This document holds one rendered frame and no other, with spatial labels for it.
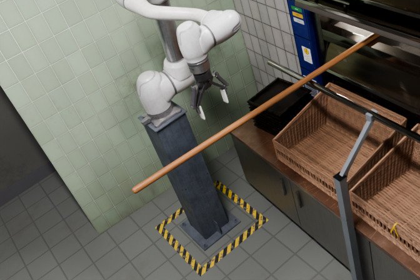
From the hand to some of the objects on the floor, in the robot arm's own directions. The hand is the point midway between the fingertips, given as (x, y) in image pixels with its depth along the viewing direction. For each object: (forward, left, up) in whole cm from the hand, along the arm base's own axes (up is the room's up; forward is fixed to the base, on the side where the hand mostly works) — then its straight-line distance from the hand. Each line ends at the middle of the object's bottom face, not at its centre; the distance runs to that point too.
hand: (214, 108), depth 215 cm
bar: (+35, +35, -133) cm, 142 cm away
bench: (+54, +55, -133) cm, 154 cm away
